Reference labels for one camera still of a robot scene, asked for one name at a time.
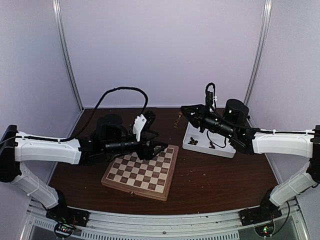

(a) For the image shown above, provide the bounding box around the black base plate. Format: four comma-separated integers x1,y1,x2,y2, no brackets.
45,207,90,227
238,206,282,226

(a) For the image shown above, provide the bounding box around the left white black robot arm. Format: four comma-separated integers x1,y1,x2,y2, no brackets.
0,111,168,222

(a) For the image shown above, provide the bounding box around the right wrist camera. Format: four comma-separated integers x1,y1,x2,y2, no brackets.
222,98,249,125

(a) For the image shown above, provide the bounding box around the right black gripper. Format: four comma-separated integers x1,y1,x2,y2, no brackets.
180,103,236,140

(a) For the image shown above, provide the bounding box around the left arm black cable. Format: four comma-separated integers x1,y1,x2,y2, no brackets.
59,86,150,145

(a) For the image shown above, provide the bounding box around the dark chess piece tray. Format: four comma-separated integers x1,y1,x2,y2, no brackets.
209,141,216,149

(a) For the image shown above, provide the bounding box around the left circuit board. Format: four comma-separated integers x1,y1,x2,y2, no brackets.
53,223,76,239

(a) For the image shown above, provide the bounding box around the brown chess piece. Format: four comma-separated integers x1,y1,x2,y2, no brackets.
173,112,183,129

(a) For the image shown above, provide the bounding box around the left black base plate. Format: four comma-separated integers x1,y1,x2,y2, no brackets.
45,207,90,227

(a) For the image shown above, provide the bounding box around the right circuit board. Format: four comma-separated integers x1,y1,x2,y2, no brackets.
254,223,275,238

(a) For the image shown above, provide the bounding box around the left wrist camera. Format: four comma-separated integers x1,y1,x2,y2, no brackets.
96,114,123,142

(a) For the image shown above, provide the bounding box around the aluminium corner post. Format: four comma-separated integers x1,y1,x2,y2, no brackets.
244,0,273,106
52,0,84,112

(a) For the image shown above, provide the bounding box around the left aluminium corner post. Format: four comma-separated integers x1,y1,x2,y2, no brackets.
52,0,84,112

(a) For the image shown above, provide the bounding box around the dark chess pieces pile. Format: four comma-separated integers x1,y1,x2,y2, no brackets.
188,137,198,146

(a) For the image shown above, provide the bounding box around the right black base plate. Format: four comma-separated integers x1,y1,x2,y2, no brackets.
238,206,282,226

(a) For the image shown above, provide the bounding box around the wooden chessboard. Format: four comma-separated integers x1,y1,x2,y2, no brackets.
101,145,179,202

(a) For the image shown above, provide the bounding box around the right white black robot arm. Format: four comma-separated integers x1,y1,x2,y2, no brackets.
180,99,320,221

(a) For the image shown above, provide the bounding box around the circuit board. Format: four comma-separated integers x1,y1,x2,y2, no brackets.
53,223,76,239
254,223,275,238

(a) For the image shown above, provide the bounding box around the aluminium front rail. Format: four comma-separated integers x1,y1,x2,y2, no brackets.
24,197,305,240

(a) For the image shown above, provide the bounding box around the right aluminium corner post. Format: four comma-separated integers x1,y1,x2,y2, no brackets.
244,0,273,106

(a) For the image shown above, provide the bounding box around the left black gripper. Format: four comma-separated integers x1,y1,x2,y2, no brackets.
103,129,169,160

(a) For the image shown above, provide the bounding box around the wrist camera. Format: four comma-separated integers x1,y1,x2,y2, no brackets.
96,114,123,142
222,98,249,125

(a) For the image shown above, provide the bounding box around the white plastic tray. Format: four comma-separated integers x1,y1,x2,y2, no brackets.
182,123,236,158

